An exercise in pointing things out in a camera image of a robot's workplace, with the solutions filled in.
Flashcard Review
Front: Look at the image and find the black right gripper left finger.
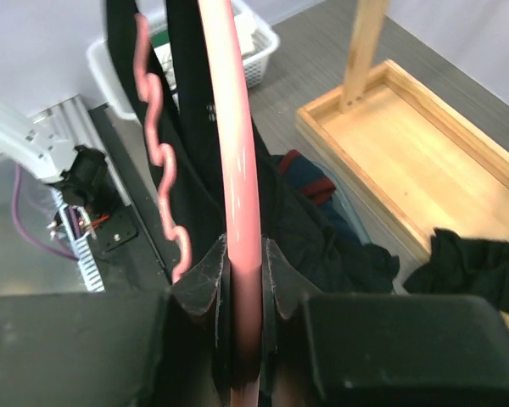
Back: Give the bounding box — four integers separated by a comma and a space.
0, 232, 233, 407

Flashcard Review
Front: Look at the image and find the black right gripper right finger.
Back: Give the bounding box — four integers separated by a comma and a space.
259, 237, 509, 407

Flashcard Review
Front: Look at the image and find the black tank top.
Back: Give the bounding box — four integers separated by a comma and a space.
403, 229, 509, 314
104, 0, 401, 293

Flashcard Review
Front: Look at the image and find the navy maroon-trim tank top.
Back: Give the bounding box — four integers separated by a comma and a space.
272, 150, 363, 244

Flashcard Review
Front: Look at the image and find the pink hanger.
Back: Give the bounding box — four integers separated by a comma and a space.
133, 1, 263, 406

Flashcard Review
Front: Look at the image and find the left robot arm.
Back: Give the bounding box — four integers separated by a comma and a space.
0, 101, 117, 215

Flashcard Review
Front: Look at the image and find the blue plastic tub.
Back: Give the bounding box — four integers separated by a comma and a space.
315, 161, 372, 244

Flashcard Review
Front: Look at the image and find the wooden clothes rack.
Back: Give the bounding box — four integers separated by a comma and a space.
296, 1, 509, 327

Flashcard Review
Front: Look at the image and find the white laundry basket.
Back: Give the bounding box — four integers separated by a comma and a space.
86, 1, 280, 120

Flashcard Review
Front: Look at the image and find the white cable duct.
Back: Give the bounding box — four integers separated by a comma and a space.
48, 189, 105, 293

